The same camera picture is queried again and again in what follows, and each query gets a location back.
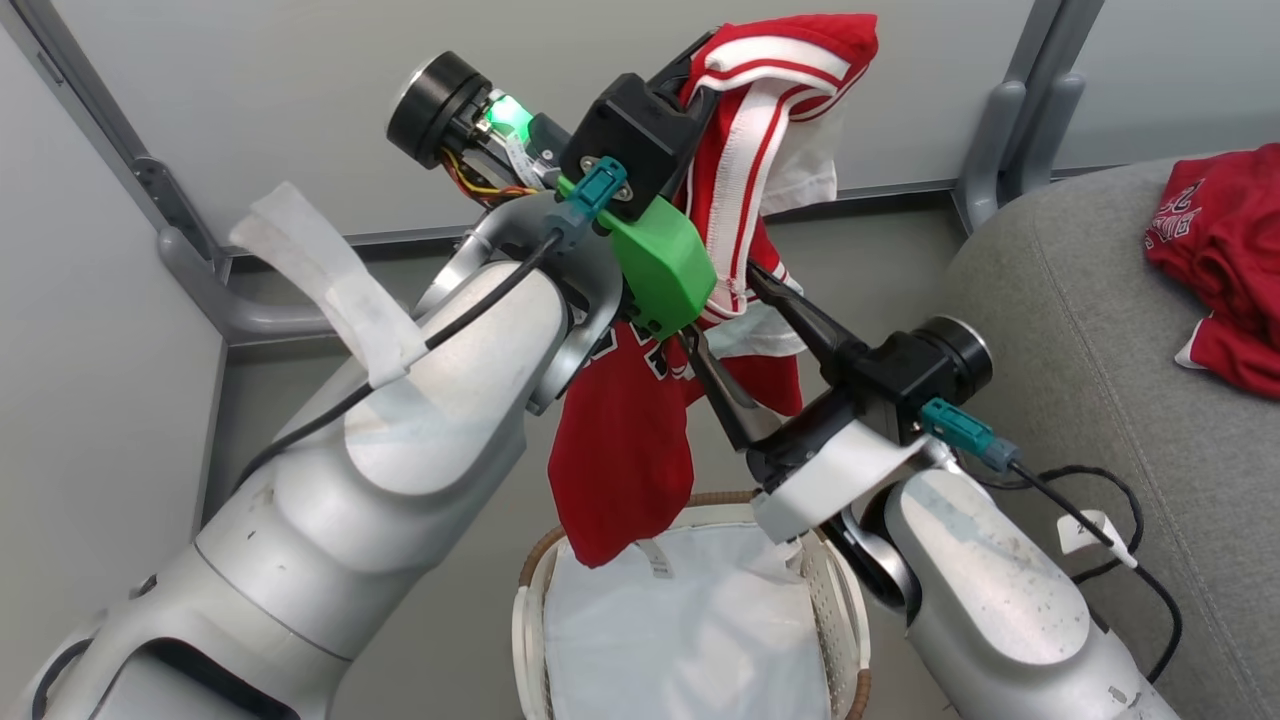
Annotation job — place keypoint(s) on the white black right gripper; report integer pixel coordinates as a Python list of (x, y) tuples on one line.
[(840, 480)]

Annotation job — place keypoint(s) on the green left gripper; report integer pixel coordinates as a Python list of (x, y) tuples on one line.
[(660, 265)]

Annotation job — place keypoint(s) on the red garment with striped trim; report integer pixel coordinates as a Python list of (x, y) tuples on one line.
[(620, 470)]

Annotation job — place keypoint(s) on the red jersey with lettering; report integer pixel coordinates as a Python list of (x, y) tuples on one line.
[(1230, 250)]

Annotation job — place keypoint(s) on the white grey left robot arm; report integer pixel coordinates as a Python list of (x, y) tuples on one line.
[(350, 520)]

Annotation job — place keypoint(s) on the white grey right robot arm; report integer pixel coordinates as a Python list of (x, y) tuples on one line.
[(1000, 620)]

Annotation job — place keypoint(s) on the grey fabric sofa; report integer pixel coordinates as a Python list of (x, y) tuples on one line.
[(1080, 350)]

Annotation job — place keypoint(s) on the black right wrist motor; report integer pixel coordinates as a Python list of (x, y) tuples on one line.
[(960, 355)]

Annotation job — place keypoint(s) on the black wrist motor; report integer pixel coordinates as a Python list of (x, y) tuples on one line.
[(960, 355), (435, 105)]

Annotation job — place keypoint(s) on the black left wrist motor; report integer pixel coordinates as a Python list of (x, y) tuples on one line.
[(435, 105)]

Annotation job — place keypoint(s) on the white basket with wicker rim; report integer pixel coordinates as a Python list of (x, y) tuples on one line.
[(845, 620)]

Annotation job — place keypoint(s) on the white basket liner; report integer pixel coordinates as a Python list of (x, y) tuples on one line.
[(690, 640)]

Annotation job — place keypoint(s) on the grey curved support pipe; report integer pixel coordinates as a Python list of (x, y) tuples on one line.
[(270, 320)]

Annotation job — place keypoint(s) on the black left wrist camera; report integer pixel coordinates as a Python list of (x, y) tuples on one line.
[(640, 130)]

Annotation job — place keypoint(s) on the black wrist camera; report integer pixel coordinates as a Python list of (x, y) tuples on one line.
[(900, 385), (640, 130)]

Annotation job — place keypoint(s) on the teal left camera connector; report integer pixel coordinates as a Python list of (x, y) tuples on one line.
[(600, 190)]

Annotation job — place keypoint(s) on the teal camera connector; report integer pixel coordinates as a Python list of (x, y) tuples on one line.
[(600, 190), (960, 428)]

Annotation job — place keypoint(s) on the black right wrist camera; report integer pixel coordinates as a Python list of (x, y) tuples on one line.
[(900, 385)]

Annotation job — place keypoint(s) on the grey partition floor rail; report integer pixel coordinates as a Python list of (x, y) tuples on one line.
[(860, 195)]

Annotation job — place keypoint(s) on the teal right camera connector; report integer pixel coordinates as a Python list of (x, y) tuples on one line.
[(960, 428)]

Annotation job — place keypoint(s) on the grey upright frame brace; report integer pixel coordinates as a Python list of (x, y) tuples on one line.
[(990, 160), (1055, 130)]

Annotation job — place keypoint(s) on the grey partition corner post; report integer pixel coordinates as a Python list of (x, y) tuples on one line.
[(1045, 40), (100, 110)]

